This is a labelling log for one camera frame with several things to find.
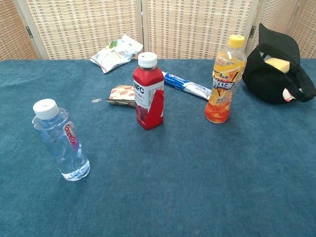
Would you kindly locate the red juice bottle white cap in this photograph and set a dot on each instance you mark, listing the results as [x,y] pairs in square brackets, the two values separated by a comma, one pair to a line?
[148,98]

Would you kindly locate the orange tea bottle yellow cap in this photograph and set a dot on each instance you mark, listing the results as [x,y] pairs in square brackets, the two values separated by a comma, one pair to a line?
[222,93]

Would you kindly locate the white blue toothpaste tube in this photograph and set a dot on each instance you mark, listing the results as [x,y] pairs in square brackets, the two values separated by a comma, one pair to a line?
[182,82]

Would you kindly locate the beige red snack packet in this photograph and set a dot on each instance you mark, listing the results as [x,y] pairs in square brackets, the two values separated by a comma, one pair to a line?
[121,95]

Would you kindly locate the blue tablecloth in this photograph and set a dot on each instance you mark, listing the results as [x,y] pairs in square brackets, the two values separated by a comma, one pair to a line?
[172,172]

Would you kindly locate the silver paper clip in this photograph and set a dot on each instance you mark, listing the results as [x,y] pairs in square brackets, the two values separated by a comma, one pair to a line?
[95,100]

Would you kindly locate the white green snack bag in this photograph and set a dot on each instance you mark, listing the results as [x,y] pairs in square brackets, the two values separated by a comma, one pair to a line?
[116,54]

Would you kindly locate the clear water bottle white cap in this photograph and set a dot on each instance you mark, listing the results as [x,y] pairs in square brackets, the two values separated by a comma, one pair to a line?
[61,145]

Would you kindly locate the woven folding screen panel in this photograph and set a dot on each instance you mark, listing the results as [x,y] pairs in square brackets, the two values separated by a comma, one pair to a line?
[10,29]
[197,24]
[81,24]
[291,19]

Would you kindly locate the black baseball cap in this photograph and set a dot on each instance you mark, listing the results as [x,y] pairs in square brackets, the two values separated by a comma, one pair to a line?
[261,84]

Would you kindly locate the black screen hinge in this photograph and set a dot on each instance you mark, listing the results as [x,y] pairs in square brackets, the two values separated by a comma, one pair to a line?
[252,31]
[29,32]

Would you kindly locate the yellow sponge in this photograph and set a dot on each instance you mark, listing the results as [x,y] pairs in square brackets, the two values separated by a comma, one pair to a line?
[277,64]

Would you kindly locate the red white small packet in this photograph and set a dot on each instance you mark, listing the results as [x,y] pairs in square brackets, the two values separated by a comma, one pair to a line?
[287,95]

